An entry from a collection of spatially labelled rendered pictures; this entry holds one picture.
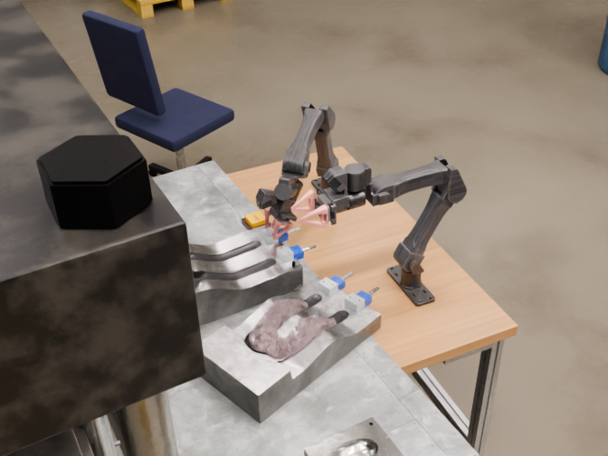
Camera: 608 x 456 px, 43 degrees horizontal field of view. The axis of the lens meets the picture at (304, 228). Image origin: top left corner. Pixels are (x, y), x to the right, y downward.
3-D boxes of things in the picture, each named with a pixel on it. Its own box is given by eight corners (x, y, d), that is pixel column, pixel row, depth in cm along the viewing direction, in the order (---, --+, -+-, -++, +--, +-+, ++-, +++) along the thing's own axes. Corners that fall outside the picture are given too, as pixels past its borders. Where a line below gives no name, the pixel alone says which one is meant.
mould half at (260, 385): (318, 289, 246) (317, 262, 239) (380, 327, 231) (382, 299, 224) (196, 374, 217) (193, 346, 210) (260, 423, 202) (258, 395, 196)
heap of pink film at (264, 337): (299, 298, 234) (299, 278, 229) (343, 325, 223) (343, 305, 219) (236, 342, 219) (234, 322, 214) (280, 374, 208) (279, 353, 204)
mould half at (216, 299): (267, 245, 265) (265, 213, 257) (303, 288, 246) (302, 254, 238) (128, 293, 246) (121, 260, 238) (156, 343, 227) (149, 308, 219)
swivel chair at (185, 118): (208, 156, 471) (190, -14, 410) (252, 201, 431) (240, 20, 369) (113, 185, 446) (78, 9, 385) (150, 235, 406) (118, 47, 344)
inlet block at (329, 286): (346, 275, 246) (346, 262, 243) (357, 282, 244) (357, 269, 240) (318, 295, 239) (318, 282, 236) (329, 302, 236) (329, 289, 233)
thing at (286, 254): (312, 248, 253) (312, 235, 250) (319, 256, 249) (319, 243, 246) (277, 261, 248) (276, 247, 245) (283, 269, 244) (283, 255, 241)
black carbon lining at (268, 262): (258, 243, 254) (256, 221, 249) (280, 270, 243) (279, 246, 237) (158, 278, 241) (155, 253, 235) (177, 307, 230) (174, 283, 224)
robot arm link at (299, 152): (304, 167, 239) (332, 96, 254) (277, 163, 242) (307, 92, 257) (309, 190, 249) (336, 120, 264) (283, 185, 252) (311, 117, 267)
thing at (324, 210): (302, 215, 205) (334, 205, 208) (292, 202, 210) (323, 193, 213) (304, 235, 209) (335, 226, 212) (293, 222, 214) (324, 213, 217)
